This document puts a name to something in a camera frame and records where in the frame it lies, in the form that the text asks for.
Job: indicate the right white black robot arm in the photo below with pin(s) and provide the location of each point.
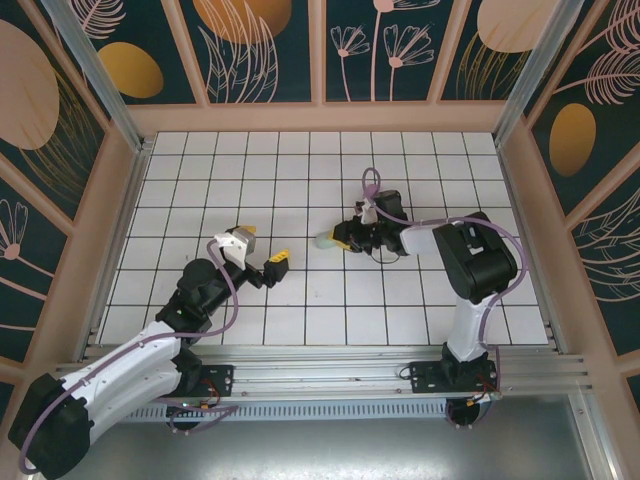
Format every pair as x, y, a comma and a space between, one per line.
480, 260

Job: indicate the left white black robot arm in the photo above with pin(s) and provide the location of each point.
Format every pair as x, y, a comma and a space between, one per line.
125, 370

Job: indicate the grey metal sheet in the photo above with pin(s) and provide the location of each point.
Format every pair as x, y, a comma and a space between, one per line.
320, 450

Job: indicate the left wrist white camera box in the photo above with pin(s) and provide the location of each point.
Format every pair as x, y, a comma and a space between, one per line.
232, 250

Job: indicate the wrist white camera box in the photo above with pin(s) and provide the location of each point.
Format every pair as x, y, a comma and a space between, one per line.
369, 215
232, 250

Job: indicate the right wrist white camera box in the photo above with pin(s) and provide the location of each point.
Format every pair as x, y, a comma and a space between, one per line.
369, 215

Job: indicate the aluminium side rail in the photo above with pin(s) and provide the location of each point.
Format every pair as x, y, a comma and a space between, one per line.
125, 215
522, 215

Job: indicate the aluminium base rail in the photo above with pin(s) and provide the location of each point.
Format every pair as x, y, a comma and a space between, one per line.
320, 370

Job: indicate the aluminium frame post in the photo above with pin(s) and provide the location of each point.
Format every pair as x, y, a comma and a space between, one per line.
535, 75
100, 75

